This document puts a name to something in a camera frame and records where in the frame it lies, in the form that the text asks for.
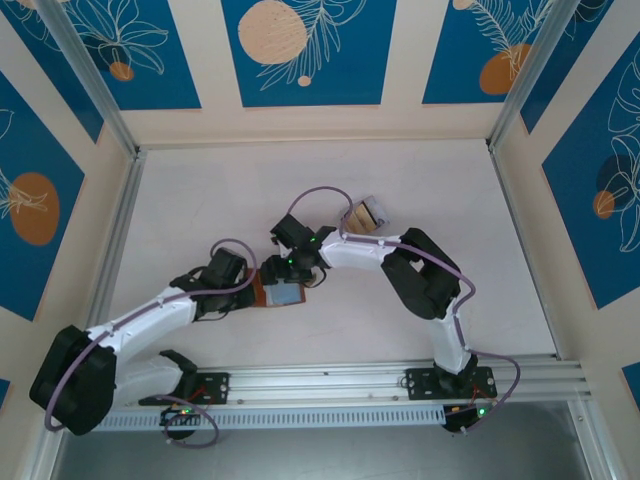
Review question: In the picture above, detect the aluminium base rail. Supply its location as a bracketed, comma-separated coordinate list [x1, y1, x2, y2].
[114, 353, 596, 409]

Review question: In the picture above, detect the clear plastic card box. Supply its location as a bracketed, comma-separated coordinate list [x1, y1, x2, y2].
[341, 193, 392, 237]

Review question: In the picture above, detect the aluminium frame post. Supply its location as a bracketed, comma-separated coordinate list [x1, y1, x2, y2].
[29, 432, 69, 480]
[487, 0, 615, 154]
[567, 399, 614, 480]
[35, 0, 142, 160]

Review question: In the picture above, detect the aluminium table side rail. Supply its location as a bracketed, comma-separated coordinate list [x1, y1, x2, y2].
[488, 144, 574, 362]
[84, 149, 149, 331]

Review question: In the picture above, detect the white slotted cable duct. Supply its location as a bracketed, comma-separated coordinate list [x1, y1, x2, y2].
[92, 405, 447, 434]

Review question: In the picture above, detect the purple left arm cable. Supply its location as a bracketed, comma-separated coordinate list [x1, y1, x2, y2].
[43, 238, 261, 450]

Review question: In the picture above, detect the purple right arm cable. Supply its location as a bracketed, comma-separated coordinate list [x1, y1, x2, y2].
[288, 185, 523, 436]

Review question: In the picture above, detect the grey metal panel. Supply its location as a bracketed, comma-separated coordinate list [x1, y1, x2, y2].
[49, 429, 591, 480]

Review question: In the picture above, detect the brown leather card holder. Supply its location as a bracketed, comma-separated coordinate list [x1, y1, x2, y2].
[248, 276, 321, 310]

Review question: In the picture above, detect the black controller board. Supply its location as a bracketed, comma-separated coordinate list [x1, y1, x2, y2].
[443, 403, 502, 435]
[158, 405, 202, 430]

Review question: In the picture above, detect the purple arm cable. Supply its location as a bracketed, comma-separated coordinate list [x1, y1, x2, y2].
[43, 238, 261, 450]
[288, 185, 523, 436]

